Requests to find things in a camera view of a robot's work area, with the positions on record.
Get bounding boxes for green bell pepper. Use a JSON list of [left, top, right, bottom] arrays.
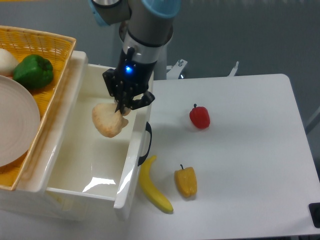
[[13, 54, 54, 90]]

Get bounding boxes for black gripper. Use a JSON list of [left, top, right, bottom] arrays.
[[102, 47, 155, 116]]

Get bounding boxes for open upper white drawer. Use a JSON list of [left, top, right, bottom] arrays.
[[46, 64, 151, 221]]

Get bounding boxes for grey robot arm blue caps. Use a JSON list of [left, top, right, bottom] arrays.
[[88, 0, 181, 114]]

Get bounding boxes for black object at table edge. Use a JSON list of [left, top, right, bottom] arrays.
[[308, 202, 320, 229]]

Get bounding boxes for black drawer handle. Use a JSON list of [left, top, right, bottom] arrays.
[[138, 121, 153, 166]]

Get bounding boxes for red bell pepper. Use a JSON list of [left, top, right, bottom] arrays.
[[189, 103, 211, 130]]

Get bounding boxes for triangle bread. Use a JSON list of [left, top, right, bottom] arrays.
[[91, 103, 129, 138]]

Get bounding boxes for yellow bell pepper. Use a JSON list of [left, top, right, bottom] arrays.
[[174, 164, 198, 198]]

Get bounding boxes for white table bracket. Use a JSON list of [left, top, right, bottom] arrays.
[[228, 61, 239, 77]]

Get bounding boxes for yellow woven basket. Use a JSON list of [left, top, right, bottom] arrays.
[[0, 25, 76, 191]]

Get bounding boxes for yellow banana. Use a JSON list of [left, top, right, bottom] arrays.
[[138, 155, 174, 214]]

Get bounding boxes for white onion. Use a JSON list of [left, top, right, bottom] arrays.
[[0, 48, 19, 77]]

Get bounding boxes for beige round plate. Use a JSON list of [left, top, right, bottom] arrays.
[[0, 76, 40, 166]]

